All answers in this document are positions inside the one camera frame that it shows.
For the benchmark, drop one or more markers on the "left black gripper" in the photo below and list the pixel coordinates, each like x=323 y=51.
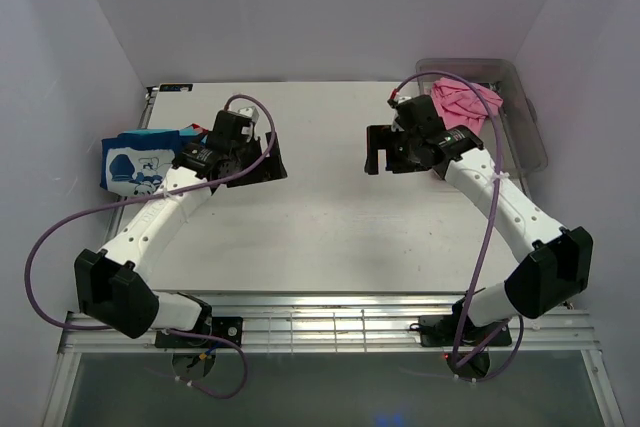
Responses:
x=272 y=169

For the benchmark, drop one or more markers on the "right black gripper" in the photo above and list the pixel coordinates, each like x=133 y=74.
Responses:
x=382 y=137

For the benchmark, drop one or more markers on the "pink t shirt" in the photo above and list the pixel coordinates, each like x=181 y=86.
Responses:
x=458 y=105

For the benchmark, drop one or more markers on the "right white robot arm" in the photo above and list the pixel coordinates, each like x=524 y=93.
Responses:
x=553 y=260

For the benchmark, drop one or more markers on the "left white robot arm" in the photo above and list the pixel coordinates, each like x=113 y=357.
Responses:
x=112 y=283

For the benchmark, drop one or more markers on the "clear plastic bin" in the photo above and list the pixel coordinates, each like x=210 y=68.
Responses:
x=523 y=149

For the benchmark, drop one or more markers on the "folded blue printed t shirt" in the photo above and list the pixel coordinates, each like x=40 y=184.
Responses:
x=135 y=162

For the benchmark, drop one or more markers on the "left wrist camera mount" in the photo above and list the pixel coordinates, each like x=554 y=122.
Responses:
x=253 y=114

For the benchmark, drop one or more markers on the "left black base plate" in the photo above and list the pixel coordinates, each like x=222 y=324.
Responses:
x=227 y=328

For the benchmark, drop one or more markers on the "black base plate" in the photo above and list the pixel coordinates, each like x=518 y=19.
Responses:
x=440 y=331
x=227 y=328

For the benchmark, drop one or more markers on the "aluminium rail frame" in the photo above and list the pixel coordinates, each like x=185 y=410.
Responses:
x=296 y=324

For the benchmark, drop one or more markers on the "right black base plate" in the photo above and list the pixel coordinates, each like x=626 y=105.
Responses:
x=440 y=331

